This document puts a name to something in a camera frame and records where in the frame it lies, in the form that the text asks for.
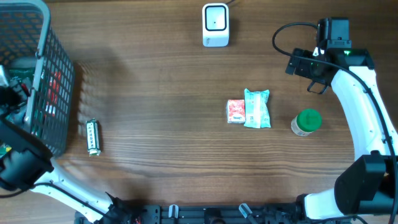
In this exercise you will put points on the orange small snack box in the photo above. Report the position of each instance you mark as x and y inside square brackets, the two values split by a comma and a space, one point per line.
[235, 111]

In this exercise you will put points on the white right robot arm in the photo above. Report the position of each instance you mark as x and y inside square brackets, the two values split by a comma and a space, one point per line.
[369, 185]

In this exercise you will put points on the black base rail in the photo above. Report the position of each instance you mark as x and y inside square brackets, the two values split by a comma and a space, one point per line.
[277, 213]

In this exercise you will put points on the teal tissue pack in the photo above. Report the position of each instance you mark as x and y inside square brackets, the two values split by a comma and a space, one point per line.
[256, 111]

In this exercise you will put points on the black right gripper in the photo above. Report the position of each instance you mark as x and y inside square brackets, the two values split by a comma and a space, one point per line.
[300, 70]

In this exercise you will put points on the white barcode scanner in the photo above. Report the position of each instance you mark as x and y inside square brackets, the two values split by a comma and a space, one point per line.
[215, 23]

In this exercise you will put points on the white green candy pack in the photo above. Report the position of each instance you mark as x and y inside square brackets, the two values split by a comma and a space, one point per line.
[92, 138]

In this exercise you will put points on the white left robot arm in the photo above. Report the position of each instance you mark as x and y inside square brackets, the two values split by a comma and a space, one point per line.
[30, 165]

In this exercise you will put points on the green lid jar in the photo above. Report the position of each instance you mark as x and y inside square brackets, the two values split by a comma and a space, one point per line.
[306, 122]

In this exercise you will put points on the red snack stick pack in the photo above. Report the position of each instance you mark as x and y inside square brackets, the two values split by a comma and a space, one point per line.
[52, 92]

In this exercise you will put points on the grey plastic shopping basket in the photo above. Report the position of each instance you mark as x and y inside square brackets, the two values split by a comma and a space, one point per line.
[28, 42]

